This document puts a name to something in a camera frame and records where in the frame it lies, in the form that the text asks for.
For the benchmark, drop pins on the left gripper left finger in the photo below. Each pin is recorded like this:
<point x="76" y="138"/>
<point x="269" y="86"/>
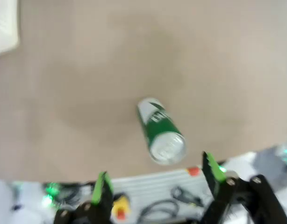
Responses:
<point x="102" y="193"/>

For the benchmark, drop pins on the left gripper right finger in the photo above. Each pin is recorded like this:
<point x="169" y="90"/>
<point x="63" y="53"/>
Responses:
<point x="216" y="177"/>

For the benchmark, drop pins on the green drink can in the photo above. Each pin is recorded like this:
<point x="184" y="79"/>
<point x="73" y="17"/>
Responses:
<point x="157" y="126"/>

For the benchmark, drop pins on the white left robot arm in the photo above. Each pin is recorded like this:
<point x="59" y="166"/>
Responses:
<point x="3" y="198"/>

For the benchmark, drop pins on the cream plastic shopping basket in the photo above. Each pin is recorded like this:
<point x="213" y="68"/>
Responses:
<point x="4" y="23"/>

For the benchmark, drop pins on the yellow emergency stop box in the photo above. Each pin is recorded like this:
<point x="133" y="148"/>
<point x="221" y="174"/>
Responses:
<point x="121" y="204"/>

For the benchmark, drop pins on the black power adapter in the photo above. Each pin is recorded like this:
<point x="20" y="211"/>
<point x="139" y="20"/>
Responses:
<point x="185" y="197"/>

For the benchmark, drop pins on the slotted aluminium base plate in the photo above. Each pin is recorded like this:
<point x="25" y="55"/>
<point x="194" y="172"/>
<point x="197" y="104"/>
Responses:
<point x="152" y="184"/>

